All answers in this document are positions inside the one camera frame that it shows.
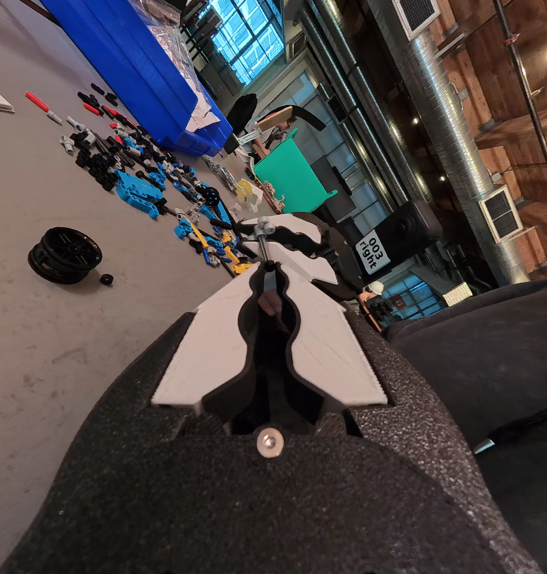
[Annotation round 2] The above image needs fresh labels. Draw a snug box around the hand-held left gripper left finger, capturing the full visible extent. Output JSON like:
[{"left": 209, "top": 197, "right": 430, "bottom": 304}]
[{"left": 151, "top": 261, "right": 261, "bottom": 416}]

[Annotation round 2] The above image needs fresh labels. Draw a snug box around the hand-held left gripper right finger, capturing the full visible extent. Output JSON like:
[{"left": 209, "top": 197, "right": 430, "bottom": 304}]
[{"left": 275, "top": 262, "right": 388, "bottom": 409}]

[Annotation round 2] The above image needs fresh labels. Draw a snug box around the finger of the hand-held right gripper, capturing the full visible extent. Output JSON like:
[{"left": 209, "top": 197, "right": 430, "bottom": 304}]
[
  {"left": 242, "top": 241, "right": 340, "bottom": 284},
  {"left": 239, "top": 213, "right": 322, "bottom": 244}
]

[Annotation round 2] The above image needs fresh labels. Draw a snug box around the pile of toy brick parts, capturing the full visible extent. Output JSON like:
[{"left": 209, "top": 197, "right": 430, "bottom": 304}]
[{"left": 24, "top": 83, "right": 256, "bottom": 275}]

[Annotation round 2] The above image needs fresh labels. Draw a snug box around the black spoked wheel rim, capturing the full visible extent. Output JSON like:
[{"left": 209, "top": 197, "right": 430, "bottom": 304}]
[{"left": 28, "top": 226, "right": 103, "bottom": 285}]

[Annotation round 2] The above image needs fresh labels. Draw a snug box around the grey desk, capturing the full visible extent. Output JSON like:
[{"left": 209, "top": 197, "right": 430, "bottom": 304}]
[{"left": 0, "top": 0, "right": 274, "bottom": 539}]

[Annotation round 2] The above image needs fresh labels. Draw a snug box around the person's right hand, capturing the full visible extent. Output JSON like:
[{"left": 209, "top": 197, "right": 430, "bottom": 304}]
[{"left": 257, "top": 288, "right": 284, "bottom": 317}]

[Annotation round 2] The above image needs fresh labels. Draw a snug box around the green sheet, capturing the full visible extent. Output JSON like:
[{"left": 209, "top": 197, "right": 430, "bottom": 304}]
[{"left": 254, "top": 129, "right": 339, "bottom": 213}]

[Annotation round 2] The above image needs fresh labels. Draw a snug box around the clear bag with parts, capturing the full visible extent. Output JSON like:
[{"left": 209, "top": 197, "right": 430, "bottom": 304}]
[{"left": 202, "top": 155, "right": 266, "bottom": 214}]

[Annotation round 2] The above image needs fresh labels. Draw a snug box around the tilted wooden board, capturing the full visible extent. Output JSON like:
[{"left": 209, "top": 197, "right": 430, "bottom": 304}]
[{"left": 255, "top": 105, "right": 294, "bottom": 132}]

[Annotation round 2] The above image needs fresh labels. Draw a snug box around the black jacket on chair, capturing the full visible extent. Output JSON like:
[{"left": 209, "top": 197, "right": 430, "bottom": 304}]
[{"left": 225, "top": 93, "right": 259, "bottom": 154}]

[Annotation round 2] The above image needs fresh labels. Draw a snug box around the clear plastic bag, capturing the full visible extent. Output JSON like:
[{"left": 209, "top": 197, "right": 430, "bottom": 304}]
[{"left": 139, "top": 0, "right": 221, "bottom": 134}]

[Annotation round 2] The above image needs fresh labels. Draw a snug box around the blue storage bin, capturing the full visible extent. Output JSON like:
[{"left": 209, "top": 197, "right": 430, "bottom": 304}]
[{"left": 40, "top": 0, "right": 234, "bottom": 158}]

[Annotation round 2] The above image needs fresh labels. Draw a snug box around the person's leg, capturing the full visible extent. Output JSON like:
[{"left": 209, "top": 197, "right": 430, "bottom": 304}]
[{"left": 475, "top": 404, "right": 547, "bottom": 574}]

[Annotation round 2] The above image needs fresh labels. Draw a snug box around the brown box with rope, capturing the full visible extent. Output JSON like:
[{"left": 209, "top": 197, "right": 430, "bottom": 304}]
[{"left": 244, "top": 166, "right": 287, "bottom": 213}]

